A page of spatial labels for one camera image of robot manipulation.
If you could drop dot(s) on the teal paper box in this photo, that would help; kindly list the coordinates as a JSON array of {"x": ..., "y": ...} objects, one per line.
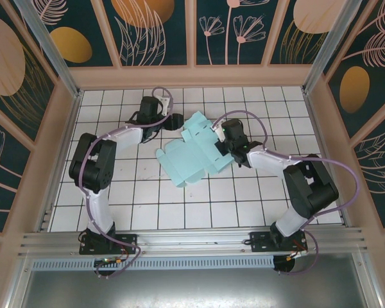
[{"x": 186, "y": 160}]

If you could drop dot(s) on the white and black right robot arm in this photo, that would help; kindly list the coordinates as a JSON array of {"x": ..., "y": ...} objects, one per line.
[{"x": 311, "y": 189}]

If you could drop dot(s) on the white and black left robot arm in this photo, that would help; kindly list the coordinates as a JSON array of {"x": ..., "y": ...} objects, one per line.
[{"x": 96, "y": 167}]

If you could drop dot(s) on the grey metal sheet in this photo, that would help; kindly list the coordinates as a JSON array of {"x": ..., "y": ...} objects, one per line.
[{"x": 192, "y": 288}]

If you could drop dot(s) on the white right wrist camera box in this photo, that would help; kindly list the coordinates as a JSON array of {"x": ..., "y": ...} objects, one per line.
[{"x": 219, "y": 132}]

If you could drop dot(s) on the aluminium side rail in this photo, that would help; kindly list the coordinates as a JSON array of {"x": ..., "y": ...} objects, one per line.
[
  {"x": 68, "y": 134},
  {"x": 319, "y": 134}
]

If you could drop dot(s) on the aluminium mounting rail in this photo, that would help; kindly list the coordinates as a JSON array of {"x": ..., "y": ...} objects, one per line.
[{"x": 192, "y": 239}]

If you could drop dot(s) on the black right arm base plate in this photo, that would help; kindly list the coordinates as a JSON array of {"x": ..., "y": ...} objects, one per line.
[{"x": 258, "y": 242}]

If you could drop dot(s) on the aluminium corner post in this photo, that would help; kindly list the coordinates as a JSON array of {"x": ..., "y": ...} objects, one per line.
[
  {"x": 56, "y": 61},
  {"x": 321, "y": 61}
]

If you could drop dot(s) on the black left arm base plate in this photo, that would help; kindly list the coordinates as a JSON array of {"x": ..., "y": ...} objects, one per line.
[{"x": 128, "y": 240}]

